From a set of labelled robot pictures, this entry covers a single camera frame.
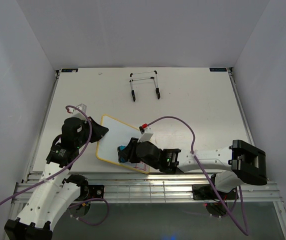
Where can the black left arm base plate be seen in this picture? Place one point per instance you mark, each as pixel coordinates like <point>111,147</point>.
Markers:
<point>94,191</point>

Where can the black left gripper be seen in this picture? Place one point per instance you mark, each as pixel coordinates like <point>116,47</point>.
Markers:
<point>99,131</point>

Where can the blue bone-shaped whiteboard eraser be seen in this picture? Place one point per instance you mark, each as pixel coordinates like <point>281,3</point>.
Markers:
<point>122,154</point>

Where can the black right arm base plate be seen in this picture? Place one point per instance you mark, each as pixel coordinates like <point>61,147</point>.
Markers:
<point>205,192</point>

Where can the yellow-framed whiteboard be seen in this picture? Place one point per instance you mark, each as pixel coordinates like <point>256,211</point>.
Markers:
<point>119,134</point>

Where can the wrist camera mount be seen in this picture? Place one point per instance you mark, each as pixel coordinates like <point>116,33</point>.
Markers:
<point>146,133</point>
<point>79,113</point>

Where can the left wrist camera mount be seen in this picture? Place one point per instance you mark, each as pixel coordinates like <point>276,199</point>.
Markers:
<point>79,113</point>

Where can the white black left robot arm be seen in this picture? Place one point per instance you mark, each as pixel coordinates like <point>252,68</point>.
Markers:
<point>57,189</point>

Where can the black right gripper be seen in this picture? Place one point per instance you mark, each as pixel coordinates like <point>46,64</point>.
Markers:
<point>129,151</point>

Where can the aluminium table edge rail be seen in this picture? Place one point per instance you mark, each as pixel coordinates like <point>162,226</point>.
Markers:
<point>130,188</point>

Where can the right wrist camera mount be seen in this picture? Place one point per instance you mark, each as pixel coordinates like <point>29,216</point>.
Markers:
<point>146,133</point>

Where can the blue label sticker left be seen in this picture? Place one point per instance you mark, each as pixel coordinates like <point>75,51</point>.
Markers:
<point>69,70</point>

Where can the black metal whiteboard stand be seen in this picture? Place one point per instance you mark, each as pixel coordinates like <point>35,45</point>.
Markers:
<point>139,78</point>

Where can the blue label sticker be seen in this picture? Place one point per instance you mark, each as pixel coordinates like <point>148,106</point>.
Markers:
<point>217,69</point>
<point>69,70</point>

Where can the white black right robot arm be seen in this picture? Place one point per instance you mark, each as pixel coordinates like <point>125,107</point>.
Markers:
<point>240,163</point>

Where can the blue label sticker right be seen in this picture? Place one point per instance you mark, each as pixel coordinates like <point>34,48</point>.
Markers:
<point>217,69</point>

